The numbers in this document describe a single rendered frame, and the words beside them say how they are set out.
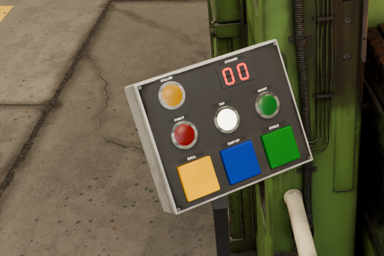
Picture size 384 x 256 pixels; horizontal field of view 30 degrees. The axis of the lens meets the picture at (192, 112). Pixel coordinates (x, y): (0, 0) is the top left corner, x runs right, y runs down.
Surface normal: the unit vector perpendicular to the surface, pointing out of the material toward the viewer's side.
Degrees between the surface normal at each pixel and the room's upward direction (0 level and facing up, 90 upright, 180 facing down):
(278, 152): 60
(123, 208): 0
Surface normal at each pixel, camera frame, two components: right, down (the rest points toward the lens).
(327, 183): 0.04, 0.53
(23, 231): -0.08, -0.84
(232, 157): 0.35, -0.04
